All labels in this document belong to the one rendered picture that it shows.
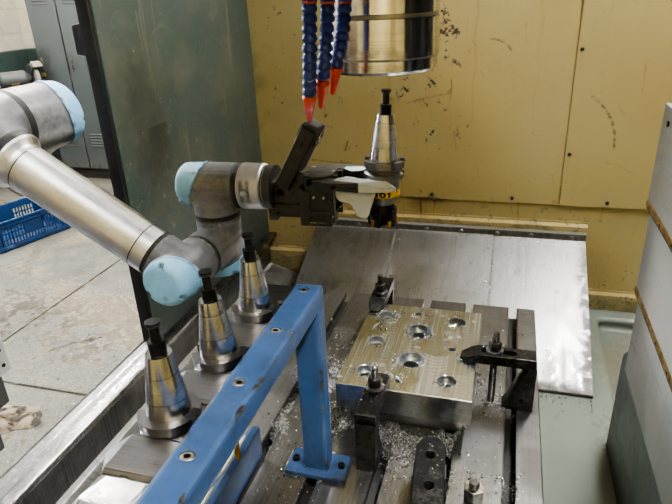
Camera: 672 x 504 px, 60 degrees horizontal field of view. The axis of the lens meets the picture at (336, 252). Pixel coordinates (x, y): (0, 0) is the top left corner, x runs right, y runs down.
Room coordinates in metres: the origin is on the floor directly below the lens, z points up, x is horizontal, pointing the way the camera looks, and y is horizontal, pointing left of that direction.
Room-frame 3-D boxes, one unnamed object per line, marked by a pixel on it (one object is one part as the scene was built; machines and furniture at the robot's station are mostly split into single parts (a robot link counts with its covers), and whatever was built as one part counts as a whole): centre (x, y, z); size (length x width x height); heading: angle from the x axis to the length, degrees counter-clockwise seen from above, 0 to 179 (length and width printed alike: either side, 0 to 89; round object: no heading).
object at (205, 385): (0.53, 0.16, 1.21); 0.07 x 0.05 x 0.01; 73
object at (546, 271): (1.50, -0.26, 0.75); 0.89 x 0.67 x 0.26; 73
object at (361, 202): (0.84, -0.05, 1.32); 0.09 x 0.03 x 0.06; 61
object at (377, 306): (1.12, -0.09, 0.97); 0.13 x 0.03 x 0.15; 163
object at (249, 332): (0.64, 0.13, 1.21); 0.07 x 0.05 x 0.01; 73
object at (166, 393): (0.48, 0.18, 1.26); 0.04 x 0.04 x 0.07
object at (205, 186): (0.94, 0.20, 1.32); 0.11 x 0.08 x 0.09; 74
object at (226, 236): (0.92, 0.20, 1.22); 0.11 x 0.08 x 0.11; 161
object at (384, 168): (0.86, -0.08, 1.36); 0.06 x 0.06 x 0.03
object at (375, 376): (0.78, -0.05, 0.97); 0.13 x 0.03 x 0.15; 163
